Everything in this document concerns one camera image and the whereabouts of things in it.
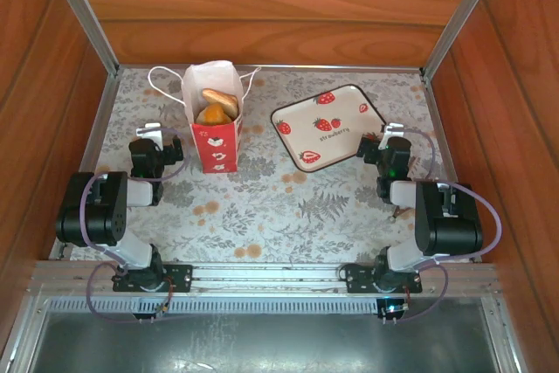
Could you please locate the aluminium right frame post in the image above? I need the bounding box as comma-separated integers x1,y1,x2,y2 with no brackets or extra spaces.
418,0,507,81

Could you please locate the small circuit board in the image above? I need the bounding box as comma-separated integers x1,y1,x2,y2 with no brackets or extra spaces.
130,298,174,326
377,298,411,326

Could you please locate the aluminium left side rail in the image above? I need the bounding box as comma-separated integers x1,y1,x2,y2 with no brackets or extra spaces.
50,72,120,260

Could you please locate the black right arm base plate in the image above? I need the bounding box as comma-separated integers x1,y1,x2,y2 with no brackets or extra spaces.
343,262,424,295

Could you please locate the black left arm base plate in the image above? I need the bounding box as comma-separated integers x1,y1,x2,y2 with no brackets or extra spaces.
112,262,194,294

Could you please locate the shiny metal sheet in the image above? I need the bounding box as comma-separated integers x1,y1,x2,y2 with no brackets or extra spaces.
25,309,503,373

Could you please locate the aluminium left frame post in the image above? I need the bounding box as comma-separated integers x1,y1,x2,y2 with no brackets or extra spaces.
41,0,121,79

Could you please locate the left small circuit board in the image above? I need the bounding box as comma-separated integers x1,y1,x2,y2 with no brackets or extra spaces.
130,298,174,326

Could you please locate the right small circuit board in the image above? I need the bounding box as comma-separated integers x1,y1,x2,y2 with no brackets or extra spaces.
377,298,411,326

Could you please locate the red and white paper bag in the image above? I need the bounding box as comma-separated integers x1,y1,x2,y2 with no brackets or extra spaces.
147,59,262,175

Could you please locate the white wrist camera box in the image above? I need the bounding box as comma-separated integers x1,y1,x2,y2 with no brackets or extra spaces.
135,121,165,148
377,122,405,151

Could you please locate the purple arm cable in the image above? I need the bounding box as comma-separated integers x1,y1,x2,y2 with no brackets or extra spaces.
80,127,192,325
383,128,503,325

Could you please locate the yellow fake croissant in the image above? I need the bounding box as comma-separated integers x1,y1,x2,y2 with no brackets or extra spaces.
195,101,234,126

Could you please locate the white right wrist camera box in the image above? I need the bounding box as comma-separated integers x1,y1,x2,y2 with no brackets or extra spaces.
377,122,405,151

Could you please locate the aluminium back frame rail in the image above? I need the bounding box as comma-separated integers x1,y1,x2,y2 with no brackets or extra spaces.
116,63,427,73

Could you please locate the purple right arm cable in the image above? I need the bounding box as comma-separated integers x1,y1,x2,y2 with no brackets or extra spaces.
383,128,503,325

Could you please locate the strawberry print tray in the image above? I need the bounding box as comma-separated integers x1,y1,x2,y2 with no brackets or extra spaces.
270,83,388,171

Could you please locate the floral tablecloth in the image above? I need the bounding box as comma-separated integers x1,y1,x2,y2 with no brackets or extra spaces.
52,67,480,266

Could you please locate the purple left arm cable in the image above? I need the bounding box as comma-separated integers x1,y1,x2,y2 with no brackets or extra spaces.
80,127,192,325

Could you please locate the aluminium right side rail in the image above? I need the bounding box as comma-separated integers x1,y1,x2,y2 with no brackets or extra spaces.
419,73,481,263

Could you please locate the aluminium frame post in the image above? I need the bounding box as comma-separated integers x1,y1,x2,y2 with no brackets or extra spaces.
418,0,507,81
41,0,121,79

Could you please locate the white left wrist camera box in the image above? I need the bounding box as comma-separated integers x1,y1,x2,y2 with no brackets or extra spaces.
135,121,165,148

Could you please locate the long oval fake bread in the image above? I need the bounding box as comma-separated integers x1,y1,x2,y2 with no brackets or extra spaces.
201,87,239,117

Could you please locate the grey slotted cable duct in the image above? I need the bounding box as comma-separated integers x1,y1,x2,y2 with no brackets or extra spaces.
45,295,486,316

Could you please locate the aluminium mounting rail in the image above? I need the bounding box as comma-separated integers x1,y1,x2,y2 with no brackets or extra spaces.
26,259,500,302

